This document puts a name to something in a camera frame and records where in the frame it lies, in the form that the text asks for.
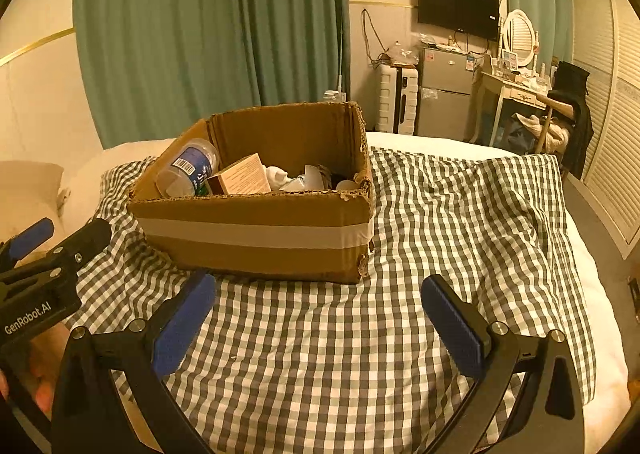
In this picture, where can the white suitcase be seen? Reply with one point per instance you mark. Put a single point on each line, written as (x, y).
(387, 98)

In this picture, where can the silver fridge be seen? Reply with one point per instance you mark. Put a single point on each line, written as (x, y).
(445, 73)

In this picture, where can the white oval mirror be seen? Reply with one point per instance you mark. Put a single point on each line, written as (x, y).
(520, 36)

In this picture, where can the white dressing table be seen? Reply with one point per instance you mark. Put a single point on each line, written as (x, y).
(520, 93)

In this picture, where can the grey checked blanket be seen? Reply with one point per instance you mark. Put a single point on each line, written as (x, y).
(425, 214)

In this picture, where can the person's left hand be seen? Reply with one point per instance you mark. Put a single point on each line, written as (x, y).
(50, 364)

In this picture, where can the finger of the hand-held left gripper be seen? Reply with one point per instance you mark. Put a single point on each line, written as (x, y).
(32, 236)
(87, 239)

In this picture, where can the pile of clothes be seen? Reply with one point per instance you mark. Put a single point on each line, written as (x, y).
(555, 136)

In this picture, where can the brown cardboard box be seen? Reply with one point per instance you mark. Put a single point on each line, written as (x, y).
(250, 239)

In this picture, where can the wooden chair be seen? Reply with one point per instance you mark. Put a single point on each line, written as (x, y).
(560, 106)

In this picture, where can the wide green curtain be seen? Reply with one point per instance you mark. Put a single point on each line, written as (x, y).
(175, 33)

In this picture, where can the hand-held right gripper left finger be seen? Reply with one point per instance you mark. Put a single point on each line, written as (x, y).
(185, 329)

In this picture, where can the white louvered wardrobe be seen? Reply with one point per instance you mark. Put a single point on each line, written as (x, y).
(615, 108)

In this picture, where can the clear bottle with blue label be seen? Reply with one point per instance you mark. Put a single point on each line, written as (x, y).
(187, 166)

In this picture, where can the black wall television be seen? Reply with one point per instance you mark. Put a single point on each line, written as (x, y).
(457, 6)

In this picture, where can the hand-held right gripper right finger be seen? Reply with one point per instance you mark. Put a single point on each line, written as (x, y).
(452, 329)

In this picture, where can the tan small carton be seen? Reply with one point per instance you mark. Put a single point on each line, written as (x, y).
(245, 176)

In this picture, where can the clear plastic bags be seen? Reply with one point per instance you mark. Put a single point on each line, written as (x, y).
(402, 53)

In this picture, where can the black jacket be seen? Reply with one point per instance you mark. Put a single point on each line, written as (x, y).
(570, 78)

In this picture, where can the silver blister pack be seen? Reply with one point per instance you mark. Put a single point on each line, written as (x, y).
(307, 178)

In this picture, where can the white crumpled tissue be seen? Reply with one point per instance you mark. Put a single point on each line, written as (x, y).
(276, 177)

